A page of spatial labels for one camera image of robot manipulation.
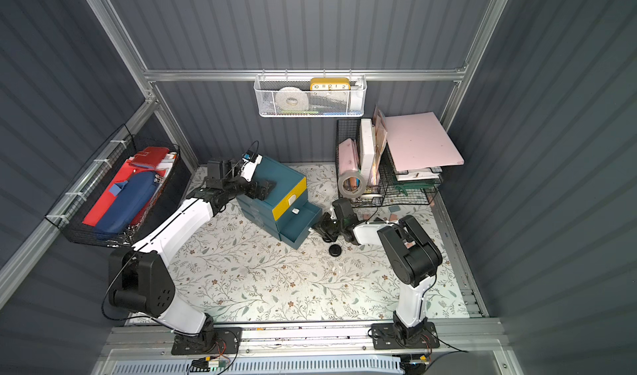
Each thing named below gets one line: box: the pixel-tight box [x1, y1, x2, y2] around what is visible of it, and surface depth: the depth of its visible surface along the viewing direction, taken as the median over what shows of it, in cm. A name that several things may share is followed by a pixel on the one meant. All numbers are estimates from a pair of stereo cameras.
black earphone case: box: [328, 243, 342, 258], surface depth 93 cm
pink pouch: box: [338, 137, 360, 176], surface depth 107 cm
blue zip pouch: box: [94, 170, 160, 239], surface depth 71 cm
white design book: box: [359, 117, 375, 187], surface depth 95 cm
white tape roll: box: [275, 86, 309, 111], surface depth 87 cm
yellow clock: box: [309, 77, 351, 92], surface depth 90 cm
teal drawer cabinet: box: [236, 155, 322, 250], surface depth 88 cm
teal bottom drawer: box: [277, 201, 323, 250], surface depth 93 cm
